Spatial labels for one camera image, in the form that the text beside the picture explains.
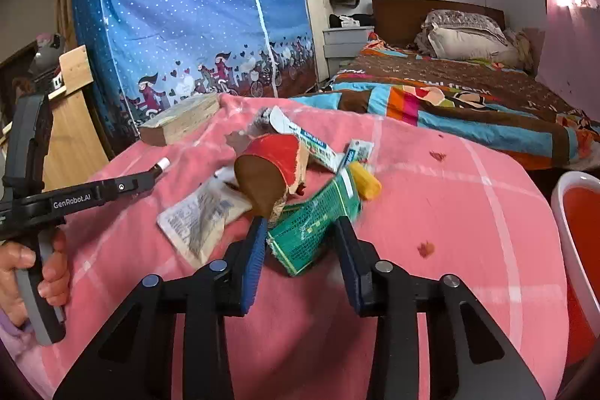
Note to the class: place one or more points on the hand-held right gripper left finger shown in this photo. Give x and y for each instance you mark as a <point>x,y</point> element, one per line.
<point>251,269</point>

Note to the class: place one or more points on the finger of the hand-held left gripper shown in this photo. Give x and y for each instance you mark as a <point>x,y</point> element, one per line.
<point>136,183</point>

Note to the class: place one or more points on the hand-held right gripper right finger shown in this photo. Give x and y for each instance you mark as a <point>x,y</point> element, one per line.
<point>348,259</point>

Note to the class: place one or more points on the green cardboard box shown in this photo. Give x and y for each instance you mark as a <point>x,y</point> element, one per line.
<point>304,236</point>

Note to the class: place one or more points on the person's left forearm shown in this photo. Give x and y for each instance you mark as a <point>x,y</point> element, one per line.
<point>9,343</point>

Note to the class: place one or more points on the person's left hand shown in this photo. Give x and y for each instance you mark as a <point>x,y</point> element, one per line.
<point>11,259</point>

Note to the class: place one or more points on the light wooden cabinet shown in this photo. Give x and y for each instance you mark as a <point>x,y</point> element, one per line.
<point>75,137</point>

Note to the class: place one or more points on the white plastic packet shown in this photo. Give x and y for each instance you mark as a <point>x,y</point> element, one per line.
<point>201,217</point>

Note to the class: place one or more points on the small red paper scrap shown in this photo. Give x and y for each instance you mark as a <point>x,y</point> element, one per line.
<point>425,250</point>
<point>438,156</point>

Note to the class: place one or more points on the yellow plastic tube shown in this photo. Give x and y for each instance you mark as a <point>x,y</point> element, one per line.
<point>365,180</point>

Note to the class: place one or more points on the pink checked blanket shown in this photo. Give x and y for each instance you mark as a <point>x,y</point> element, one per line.
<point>422,217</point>

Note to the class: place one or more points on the grey helmet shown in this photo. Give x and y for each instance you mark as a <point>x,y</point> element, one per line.
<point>47,51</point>

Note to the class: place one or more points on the small white blue packet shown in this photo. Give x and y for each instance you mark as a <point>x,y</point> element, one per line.
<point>360,151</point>

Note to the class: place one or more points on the white toothpaste tube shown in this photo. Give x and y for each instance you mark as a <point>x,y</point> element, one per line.
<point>309,142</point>

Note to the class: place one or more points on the crumpled grey wrapper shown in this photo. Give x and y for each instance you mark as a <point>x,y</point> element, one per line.
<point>260,123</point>

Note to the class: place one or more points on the blue dotted fabric wardrobe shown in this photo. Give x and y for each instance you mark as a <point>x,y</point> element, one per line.
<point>187,6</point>

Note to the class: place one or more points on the colourful printed blanket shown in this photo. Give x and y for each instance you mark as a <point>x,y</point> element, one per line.
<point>468,90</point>

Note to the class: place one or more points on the grey nightstand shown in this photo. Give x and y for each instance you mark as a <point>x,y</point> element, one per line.
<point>344,48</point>

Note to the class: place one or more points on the clutter on nightstand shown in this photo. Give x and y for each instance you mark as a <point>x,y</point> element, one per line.
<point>349,21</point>

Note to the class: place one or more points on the brown wooden headboard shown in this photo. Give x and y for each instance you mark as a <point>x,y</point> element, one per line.
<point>398,20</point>

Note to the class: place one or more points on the beige pillow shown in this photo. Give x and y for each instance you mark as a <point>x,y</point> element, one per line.
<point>468,46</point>

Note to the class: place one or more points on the white tall cabinet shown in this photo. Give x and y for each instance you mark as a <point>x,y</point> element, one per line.
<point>315,15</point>

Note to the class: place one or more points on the patterned pillow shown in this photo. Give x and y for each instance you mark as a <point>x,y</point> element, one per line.
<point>461,20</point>

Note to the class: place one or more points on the beige cloth bundle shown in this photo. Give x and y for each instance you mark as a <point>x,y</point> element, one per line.
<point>520,48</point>

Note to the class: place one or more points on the pink curtain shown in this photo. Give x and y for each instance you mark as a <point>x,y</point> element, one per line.
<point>572,6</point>

